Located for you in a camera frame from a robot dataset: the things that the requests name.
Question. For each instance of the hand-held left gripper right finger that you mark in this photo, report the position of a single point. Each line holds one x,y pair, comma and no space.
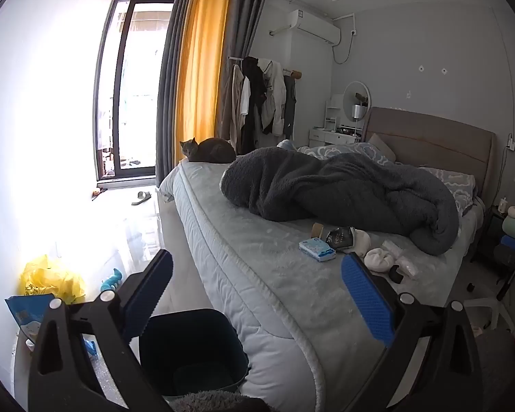
367,296

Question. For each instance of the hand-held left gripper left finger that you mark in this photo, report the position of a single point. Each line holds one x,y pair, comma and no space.
148,296

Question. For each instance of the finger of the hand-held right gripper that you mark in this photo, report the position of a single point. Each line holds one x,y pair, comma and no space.
514,246

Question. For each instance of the white tissue ball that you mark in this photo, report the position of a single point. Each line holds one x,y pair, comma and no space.
378,259

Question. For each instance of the clear plastic wrapper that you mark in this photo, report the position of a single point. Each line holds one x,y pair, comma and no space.
407,266

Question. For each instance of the dark trash bin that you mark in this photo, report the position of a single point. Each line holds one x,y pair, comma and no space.
189,343

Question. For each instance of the black tissue packet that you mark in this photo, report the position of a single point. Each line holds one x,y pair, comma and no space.
339,240

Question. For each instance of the brown cardboard tube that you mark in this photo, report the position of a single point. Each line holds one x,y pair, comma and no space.
317,230

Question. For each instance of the dark nightstand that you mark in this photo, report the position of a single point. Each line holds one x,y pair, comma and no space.
493,231

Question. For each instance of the teal plush toy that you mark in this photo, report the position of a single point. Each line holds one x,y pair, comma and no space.
111,281

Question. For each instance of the small white bottle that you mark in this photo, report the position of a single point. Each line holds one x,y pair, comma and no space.
504,206

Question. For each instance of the white plastic stool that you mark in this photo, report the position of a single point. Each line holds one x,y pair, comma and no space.
485,302

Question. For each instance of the blue tissue pack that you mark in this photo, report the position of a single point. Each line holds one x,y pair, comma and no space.
316,249

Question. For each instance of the patterned pillow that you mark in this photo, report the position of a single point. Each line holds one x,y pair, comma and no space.
452,182

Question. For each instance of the bubble wrap sheet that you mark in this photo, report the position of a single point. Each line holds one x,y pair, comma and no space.
98,377

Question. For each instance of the grey slipper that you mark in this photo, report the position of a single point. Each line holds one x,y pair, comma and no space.
140,198

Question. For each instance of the yellow plastic bag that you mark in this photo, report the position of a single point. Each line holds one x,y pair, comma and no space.
47,279

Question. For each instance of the grey fleece blanket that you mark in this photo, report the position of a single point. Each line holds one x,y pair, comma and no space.
326,189

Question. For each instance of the small orange ball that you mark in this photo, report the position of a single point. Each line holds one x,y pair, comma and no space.
96,193

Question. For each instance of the bed with pale sheet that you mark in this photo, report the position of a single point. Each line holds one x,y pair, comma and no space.
249,240

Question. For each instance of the blue paper bag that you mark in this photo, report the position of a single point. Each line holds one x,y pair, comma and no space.
25,313

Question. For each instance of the grey fuzzy cloth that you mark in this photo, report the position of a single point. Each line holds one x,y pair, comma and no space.
223,402

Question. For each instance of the brown bed headboard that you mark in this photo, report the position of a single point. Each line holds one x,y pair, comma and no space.
433,137

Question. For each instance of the light patterned duvet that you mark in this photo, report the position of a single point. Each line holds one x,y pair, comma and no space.
352,151

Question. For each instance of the grey pillow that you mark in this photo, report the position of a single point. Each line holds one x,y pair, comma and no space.
380,148

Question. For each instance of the grey cat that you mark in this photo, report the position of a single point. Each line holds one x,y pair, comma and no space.
214,150

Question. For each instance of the white vanity table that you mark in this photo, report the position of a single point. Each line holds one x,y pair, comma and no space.
326,138

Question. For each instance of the white shelf unit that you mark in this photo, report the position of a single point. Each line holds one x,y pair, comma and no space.
332,113

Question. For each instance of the round mirror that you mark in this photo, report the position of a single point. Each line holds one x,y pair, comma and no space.
352,94

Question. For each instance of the grey curtain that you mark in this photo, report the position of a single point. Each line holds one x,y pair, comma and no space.
244,21
169,94

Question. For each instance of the black framed balcony door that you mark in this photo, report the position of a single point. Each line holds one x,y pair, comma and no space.
121,94

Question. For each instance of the grey trousers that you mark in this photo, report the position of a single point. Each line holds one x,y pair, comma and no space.
289,107

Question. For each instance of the beige coat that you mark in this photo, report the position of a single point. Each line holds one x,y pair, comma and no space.
231,103

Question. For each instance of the white jacket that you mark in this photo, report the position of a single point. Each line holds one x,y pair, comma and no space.
275,94

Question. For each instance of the white shirt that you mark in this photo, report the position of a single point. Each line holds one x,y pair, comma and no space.
245,94

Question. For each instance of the yellow curtain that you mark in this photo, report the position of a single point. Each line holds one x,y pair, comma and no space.
201,73

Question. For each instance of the clothes rack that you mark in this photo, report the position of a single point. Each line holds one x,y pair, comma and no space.
298,74

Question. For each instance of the black garment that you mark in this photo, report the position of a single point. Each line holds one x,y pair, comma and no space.
254,81

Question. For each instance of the white air conditioner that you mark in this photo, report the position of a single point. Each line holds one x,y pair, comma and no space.
309,23

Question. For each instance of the white wall charger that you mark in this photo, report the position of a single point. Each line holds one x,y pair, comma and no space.
512,143

